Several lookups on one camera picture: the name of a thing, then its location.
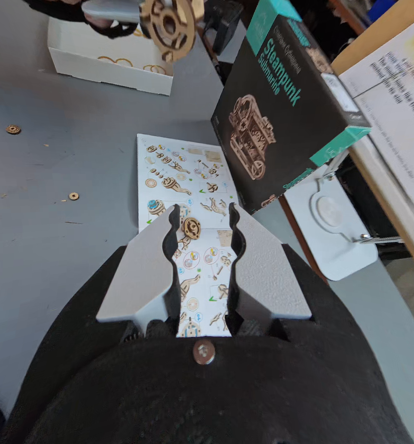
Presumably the round wooden wheel part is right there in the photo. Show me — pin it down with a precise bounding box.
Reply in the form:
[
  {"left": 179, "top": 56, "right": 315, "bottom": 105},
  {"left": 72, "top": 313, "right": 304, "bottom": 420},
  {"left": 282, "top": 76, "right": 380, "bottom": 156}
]
[{"left": 181, "top": 217, "right": 201, "bottom": 241}]

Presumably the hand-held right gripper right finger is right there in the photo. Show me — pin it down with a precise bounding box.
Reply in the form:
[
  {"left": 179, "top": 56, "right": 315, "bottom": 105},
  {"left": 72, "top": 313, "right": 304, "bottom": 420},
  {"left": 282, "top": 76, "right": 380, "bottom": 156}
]
[{"left": 226, "top": 202, "right": 312, "bottom": 336}]

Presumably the black model kit box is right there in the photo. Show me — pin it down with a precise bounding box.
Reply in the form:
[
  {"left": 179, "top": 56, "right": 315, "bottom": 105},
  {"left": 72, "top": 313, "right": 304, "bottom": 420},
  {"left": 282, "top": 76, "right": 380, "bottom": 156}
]
[{"left": 210, "top": 0, "right": 372, "bottom": 216}]

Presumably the white cardboard tray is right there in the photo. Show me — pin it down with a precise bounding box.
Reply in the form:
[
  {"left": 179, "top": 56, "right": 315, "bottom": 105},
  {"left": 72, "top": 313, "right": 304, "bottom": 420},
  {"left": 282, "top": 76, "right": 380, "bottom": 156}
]
[{"left": 48, "top": 17, "right": 174, "bottom": 96}]

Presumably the illustrated instruction booklet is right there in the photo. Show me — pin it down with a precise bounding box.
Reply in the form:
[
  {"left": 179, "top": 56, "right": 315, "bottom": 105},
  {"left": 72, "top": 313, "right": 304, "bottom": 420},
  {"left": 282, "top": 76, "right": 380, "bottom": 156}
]
[{"left": 137, "top": 133, "right": 240, "bottom": 337}]

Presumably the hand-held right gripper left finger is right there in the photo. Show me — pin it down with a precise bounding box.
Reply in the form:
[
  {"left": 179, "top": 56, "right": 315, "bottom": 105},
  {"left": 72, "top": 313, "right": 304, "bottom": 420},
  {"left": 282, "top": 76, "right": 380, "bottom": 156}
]
[{"left": 96, "top": 204, "right": 183, "bottom": 337}]

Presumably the white stand base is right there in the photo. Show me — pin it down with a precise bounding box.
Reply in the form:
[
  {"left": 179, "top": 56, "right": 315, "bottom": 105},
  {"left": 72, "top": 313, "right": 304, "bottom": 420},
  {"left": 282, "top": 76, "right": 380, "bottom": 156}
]
[{"left": 284, "top": 170, "right": 402, "bottom": 281}]

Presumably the wooden arm assembly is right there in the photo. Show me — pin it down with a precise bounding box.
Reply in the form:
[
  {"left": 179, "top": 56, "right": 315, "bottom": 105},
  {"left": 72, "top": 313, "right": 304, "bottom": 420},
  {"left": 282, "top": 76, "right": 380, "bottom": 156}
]
[{"left": 139, "top": 0, "right": 206, "bottom": 64}]

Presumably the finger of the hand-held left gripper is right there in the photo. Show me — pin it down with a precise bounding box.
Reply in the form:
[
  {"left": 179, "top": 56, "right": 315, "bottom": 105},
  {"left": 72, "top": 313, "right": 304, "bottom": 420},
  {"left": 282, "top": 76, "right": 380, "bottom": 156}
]
[{"left": 82, "top": 0, "right": 143, "bottom": 25}]

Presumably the wooden sheet holder board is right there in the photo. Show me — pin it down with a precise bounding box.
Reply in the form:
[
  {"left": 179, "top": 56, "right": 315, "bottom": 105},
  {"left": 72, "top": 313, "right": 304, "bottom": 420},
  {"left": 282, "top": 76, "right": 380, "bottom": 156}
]
[{"left": 330, "top": 0, "right": 414, "bottom": 274}]

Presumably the white printed instruction sheet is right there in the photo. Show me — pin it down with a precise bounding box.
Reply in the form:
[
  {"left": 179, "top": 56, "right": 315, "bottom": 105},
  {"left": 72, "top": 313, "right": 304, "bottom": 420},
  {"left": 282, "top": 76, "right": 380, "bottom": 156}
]
[{"left": 339, "top": 21, "right": 414, "bottom": 243}]

